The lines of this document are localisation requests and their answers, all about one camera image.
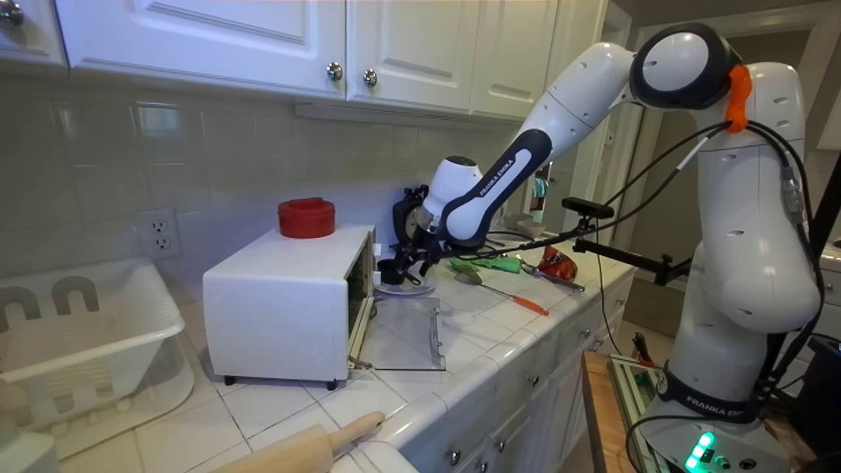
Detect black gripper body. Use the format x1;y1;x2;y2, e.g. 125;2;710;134
397;223;451;272

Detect black bowl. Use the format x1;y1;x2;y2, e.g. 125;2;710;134
376;258;417;290

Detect white round plate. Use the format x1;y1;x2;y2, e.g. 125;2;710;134
372;276;439;302

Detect black framed table clock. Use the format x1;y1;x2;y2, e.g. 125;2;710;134
388;184;433;253

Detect green and red utensils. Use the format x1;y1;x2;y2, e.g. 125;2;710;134
448;258;552;318

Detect glass toaster oven door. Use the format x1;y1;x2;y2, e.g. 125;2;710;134
360;291;446;373

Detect green cashew snack bag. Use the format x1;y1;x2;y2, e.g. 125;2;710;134
473;253;527;276

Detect red round container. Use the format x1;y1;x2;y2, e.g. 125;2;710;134
276;194;339;243

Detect white toaster oven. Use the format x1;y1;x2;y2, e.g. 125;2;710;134
200;223;379;390

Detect red orange packet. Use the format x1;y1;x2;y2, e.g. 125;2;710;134
535;244;580;287

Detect white lower drawer cabinet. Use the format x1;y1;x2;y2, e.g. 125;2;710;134
397;272;636;473

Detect wooden rolling pin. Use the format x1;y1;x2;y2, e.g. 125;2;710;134
211;410;388;473

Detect wooden robot cart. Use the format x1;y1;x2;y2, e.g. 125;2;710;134
580;350;677;473

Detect clear dish drain tray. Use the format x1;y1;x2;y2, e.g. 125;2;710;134
0;345;197;463

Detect white plastic dish rack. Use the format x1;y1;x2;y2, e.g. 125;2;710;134
0;255;190;433

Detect black stereo camera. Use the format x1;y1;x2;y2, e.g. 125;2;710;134
559;194;618;223

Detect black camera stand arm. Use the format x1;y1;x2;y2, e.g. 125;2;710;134
571;219;697;290

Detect white wall power outlet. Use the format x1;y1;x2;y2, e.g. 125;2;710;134
137;209;183;261

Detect white upper wall cabinet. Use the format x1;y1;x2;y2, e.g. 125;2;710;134
0;0;613;124

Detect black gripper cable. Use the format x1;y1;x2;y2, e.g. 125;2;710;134
471;119;736;265

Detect orange cable clip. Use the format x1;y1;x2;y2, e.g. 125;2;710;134
722;60;756;136

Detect black robot body cable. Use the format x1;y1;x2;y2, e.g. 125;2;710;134
744;119;830;415

